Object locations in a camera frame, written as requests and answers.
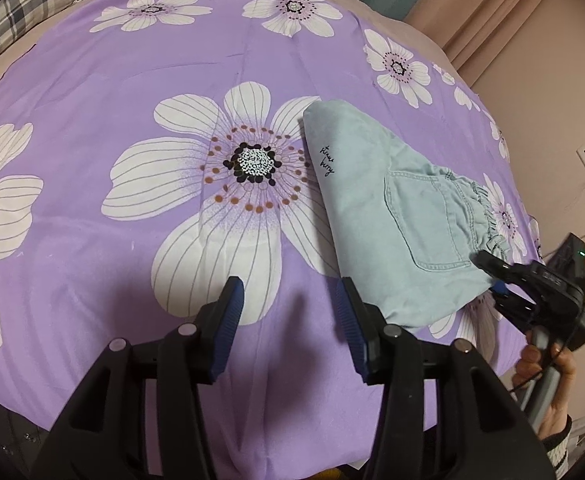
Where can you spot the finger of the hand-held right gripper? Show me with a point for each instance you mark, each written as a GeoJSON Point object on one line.
{"type": "Point", "coordinates": [502, 267]}
{"type": "Point", "coordinates": [515, 307]}

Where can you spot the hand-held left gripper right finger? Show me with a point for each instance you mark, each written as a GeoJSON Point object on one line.
{"type": "Point", "coordinates": [352, 330]}

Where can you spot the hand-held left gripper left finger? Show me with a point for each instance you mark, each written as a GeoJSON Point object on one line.
{"type": "Point", "coordinates": [225, 330]}

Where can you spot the light blue strawberry pants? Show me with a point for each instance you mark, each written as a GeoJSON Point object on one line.
{"type": "Point", "coordinates": [372, 200]}

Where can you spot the person's right forearm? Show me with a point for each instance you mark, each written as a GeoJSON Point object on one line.
{"type": "Point", "coordinates": [558, 447]}

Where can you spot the person's right hand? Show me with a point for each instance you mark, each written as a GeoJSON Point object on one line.
{"type": "Point", "coordinates": [566, 382]}

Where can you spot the pink curtain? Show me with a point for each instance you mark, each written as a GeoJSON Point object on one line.
{"type": "Point", "coordinates": [482, 20]}

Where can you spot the purple floral bed sheet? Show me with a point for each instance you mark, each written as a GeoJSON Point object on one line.
{"type": "Point", "coordinates": [122, 85]}

